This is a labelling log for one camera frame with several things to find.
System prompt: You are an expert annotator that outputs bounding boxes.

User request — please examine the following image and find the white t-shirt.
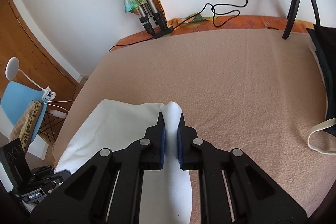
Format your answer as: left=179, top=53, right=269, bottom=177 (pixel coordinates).
left=56, top=100, right=192, bottom=223

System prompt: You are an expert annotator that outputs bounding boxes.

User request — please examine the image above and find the leopard print cloth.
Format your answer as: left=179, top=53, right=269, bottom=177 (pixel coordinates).
left=9, top=100, right=42, bottom=153

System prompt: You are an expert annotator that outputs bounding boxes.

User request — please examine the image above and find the blue chair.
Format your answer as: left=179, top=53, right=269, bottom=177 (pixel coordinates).
left=1, top=81, right=47, bottom=143

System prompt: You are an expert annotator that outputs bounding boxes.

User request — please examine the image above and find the beige fleece blanket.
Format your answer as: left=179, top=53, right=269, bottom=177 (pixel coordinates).
left=53, top=29, right=335, bottom=223

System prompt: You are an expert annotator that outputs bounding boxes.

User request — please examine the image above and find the white desk lamp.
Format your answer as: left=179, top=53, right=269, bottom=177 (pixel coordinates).
left=4, top=56, right=56, bottom=101

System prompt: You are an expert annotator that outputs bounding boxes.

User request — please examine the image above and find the wooden door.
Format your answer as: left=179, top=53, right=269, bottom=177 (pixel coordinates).
left=0, top=0, right=78, bottom=110

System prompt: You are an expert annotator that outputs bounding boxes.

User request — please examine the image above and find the orange floral bed sheet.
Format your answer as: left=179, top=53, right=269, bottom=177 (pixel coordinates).
left=110, top=15, right=313, bottom=51

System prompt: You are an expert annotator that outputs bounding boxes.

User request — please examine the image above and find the silver folded tripod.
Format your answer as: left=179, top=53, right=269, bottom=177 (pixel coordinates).
left=138, top=0, right=174, bottom=39

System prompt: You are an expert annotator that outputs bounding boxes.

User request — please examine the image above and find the folded black garment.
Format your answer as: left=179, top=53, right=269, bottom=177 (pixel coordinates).
left=307, top=24, right=335, bottom=120

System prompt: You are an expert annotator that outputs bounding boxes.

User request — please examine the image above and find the thin black power cable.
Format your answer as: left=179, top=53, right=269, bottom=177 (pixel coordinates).
left=108, top=0, right=280, bottom=53

